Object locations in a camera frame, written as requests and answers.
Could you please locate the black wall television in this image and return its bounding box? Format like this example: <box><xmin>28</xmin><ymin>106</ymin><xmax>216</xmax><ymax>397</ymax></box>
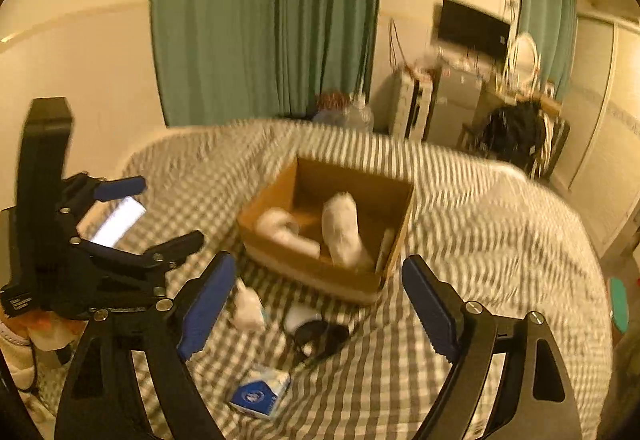
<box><xmin>437</xmin><ymin>0</ymin><xmax>512</xmax><ymax>58</ymax></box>

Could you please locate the black and white sock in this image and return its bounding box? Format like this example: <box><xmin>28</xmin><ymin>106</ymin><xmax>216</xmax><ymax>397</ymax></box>
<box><xmin>292</xmin><ymin>319</ymin><xmax>351</xmax><ymax>366</ymax></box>

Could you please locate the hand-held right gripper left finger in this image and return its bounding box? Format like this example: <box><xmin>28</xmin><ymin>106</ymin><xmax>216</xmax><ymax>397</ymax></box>
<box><xmin>54</xmin><ymin>251</ymin><xmax>237</xmax><ymax>440</ymax></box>

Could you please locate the green round item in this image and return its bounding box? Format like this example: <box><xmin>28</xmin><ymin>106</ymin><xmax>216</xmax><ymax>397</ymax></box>
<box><xmin>610</xmin><ymin>277</ymin><xmax>630</xmax><ymax>333</ymax></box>

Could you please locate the white appliance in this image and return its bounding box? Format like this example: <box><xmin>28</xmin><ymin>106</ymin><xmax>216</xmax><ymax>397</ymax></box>
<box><xmin>372</xmin><ymin>70</ymin><xmax>433</xmax><ymax>138</ymax></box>

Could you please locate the blue white tissue packet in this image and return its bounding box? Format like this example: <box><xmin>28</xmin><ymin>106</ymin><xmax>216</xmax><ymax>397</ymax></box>
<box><xmin>229</xmin><ymin>364</ymin><xmax>292</xmax><ymax>421</ymax></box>

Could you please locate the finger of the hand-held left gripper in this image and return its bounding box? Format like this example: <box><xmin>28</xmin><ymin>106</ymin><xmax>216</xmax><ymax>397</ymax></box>
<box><xmin>59</xmin><ymin>173</ymin><xmax>147</xmax><ymax>221</ymax></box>
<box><xmin>72</xmin><ymin>230</ymin><xmax>205</xmax><ymax>273</ymax></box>

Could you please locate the white paper card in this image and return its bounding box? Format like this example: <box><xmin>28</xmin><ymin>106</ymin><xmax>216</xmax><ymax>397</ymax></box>
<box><xmin>92</xmin><ymin>196</ymin><xmax>147</xmax><ymax>248</ymax></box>

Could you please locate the black clothing pile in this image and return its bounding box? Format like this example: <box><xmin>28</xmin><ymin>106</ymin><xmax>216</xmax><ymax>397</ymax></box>
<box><xmin>482</xmin><ymin>101</ymin><xmax>548</xmax><ymax>171</ymax></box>

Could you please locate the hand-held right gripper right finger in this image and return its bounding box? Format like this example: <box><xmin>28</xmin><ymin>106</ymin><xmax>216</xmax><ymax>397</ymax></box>
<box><xmin>401</xmin><ymin>255</ymin><xmax>583</xmax><ymax>440</ymax></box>

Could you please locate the grey refrigerator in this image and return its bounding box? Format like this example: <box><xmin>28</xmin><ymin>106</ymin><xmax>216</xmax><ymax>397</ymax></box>
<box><xmin>425</xmin><ymin>63</ymin><xmax>486</xmax><ymax>143</ymax></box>

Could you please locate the round white mirror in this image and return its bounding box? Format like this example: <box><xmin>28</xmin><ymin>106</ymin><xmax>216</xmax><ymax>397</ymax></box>
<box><xmin>507</xmin><ymin>33</ymin><xmax>541</xmax><ymax>86</ymax></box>

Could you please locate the white rolled cloth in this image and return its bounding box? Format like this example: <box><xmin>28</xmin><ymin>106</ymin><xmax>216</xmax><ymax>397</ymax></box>
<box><xmin>256</xmin><ymin>209</ymin><xmax>321</xmax><ymax>262</ymax></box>

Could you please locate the narrow green curtain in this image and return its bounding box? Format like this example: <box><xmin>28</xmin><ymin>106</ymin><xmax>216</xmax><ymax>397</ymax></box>
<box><xmin>517</xmin><ymin>0</ymin><xmax>578</xmax><ymax>98</ymax></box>

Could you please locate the white plush item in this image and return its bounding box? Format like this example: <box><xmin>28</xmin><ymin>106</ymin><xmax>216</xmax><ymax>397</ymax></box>
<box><xmin>321</xmin><ymin>193</ymin><xmax>376</xmax><ymax>271</ymax></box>

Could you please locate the wide green curtain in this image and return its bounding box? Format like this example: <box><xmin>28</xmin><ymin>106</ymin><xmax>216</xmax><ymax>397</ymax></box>
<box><xmin>148</xmin><ymin>0</ymin><xmax>383</xmax><ymax>127</ymax></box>

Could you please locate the clear water bottle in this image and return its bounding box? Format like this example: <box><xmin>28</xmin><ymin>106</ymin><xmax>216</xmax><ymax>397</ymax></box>
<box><xmin>345</xmin><ymin>93</ymin><xmax>375</xmax><ymax>131</ymax></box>

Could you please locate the white wardrobe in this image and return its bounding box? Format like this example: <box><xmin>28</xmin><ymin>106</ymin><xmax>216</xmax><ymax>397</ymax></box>
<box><xmin>550</xmin><ymin>13</ymin><xmax>640</xmax><ymax>256</ymax></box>

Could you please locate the person's left forearm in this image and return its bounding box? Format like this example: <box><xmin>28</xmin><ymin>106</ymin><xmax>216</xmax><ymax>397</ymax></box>
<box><xmin>0</xmin><ymin>310</ymin><xmax>81</xmax><ymax>421</ymax></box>

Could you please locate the small white round item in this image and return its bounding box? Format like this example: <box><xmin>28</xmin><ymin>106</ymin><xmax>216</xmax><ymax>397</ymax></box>
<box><xmin>284</xmin><ymin>304</ymin><xmax>323</xmax><ymax>331</ymax></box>

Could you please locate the checked grey white bedsheet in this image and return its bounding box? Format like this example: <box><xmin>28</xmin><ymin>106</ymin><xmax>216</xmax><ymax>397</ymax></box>
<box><xmin>35</xmin><ymin>117</ymin><xmax>616</xmax><ymax>440</ymax></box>

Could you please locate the brown cardboard box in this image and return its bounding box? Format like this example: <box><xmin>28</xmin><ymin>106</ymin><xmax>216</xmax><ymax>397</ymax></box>
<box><xmin>236</xmin><ymin>156</ymin><xmax>416</xmax><ymax>306</ymax></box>

